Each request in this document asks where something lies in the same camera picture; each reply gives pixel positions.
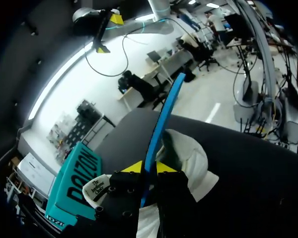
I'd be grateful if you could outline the teal box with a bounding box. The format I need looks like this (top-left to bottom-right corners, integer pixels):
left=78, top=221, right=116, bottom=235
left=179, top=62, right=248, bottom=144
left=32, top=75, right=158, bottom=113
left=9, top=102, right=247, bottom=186
left=44, top=141, right=103, bottom=232

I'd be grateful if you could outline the person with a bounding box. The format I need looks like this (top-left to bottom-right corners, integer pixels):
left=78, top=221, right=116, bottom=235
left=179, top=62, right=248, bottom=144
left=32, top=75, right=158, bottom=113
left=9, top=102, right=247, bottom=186
left=205, top=11, right=230, bottom=47

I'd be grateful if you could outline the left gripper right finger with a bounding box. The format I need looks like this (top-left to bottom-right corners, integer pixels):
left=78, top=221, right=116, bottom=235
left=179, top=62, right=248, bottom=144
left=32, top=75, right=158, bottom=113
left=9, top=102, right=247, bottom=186
left=156, top=161, right=205, bottom=238

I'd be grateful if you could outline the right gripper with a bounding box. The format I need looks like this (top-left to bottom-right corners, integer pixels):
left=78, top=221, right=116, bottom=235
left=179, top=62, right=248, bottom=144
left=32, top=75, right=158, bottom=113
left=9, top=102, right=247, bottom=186
left=72, top=6, right=125, bottom=54

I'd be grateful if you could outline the white cable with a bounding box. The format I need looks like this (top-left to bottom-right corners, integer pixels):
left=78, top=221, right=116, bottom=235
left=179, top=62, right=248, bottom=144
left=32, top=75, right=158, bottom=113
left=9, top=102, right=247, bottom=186
left=83, top=17, right=189, bottom=77

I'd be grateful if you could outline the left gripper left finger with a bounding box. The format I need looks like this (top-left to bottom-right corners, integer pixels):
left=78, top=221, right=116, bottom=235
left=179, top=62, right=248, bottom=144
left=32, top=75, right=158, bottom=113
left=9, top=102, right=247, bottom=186
left=95, top=160, right=143, bottom=222

